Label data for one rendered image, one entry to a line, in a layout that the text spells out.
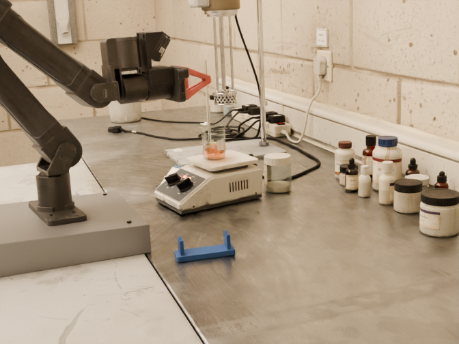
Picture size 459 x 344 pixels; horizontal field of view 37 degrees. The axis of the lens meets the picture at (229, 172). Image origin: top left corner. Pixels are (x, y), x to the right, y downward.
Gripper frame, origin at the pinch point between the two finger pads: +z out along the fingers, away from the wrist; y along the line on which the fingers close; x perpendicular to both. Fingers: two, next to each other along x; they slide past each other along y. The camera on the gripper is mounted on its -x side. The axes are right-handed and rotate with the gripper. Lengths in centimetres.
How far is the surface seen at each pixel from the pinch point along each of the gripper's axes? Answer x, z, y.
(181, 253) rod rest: 24.5, -22.8, -28.3
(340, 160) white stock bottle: 21.0, 30.3, -7.2
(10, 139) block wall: 52, 17, 244
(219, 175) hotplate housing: 18.9, -2.0, -7.0
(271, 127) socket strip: 23, 48, 45
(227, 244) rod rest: 23.9, -15.3, -30.7
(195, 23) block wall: -6, 83, 151
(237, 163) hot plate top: 17.2, 2.4, -7.0
